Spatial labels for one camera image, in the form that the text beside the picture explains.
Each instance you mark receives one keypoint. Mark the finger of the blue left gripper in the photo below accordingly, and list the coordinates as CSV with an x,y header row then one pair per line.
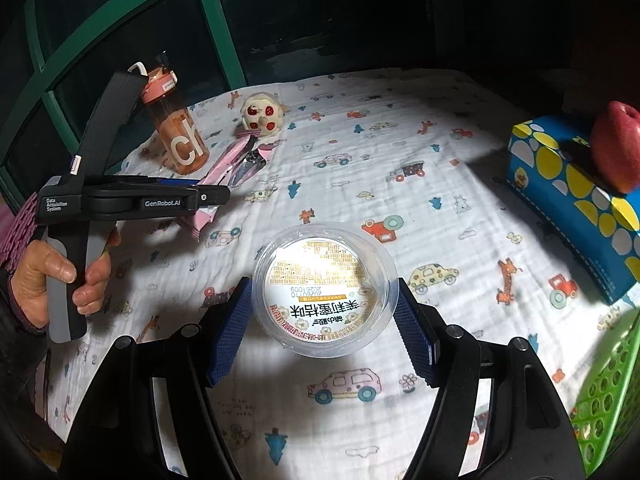
x,y
212,195
179,183

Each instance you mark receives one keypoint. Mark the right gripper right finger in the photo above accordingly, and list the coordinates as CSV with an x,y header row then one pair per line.
x,y
416,339

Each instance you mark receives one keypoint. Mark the right gripper orange-tipped left finger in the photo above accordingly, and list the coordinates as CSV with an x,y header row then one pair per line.
x,y
229,326

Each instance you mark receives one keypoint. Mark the pink snack wrapper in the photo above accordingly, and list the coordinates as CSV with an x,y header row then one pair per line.
x,y
238,163

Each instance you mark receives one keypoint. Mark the small clear pudding cup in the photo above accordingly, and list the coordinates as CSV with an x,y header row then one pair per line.
x,y
324,290

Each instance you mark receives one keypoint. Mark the left hand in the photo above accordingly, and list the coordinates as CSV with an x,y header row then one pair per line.
x,y
28,284

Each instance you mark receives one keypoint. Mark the orange water bottle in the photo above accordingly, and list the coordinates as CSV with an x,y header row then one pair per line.
x,y
171,119

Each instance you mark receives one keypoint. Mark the pink plastic basket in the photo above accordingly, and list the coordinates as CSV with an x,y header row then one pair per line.
x,y
19,235

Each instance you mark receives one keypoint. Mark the cream plush toy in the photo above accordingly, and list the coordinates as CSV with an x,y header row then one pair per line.
x,y
262,112

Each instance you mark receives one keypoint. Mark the dark left sleeve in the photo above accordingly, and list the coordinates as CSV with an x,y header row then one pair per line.
x,y
22,344

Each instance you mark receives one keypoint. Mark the printed white blanket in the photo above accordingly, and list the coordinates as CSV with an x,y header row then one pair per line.
x,y
496,222

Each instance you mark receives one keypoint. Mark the green plastic basket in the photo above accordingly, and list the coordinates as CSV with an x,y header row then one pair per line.
x,y
607,405

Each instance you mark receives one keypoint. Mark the blue patterned tissue box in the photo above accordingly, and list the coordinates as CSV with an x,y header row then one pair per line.
x,y
550,167

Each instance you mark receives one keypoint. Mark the red apple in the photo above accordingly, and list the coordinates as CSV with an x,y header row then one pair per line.
x,y
614,144

